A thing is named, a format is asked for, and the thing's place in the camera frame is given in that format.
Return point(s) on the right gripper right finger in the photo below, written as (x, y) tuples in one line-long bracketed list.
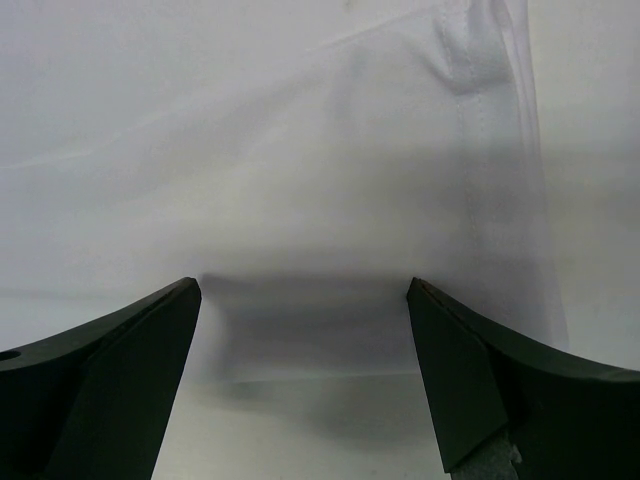
[(505, 406)]

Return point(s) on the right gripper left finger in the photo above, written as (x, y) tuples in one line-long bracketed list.
[(93, 402)]

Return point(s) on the white t shirt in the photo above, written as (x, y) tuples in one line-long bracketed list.
[(302, 174)]

